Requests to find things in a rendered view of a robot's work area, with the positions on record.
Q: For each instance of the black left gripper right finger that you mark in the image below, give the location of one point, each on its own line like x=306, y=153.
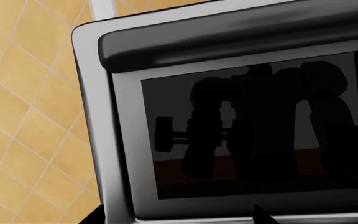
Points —
x=261, y=215

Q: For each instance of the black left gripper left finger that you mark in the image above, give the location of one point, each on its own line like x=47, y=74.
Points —
x=95, y=215

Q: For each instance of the silver oven door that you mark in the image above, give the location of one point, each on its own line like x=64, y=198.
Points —
x=126, y=140

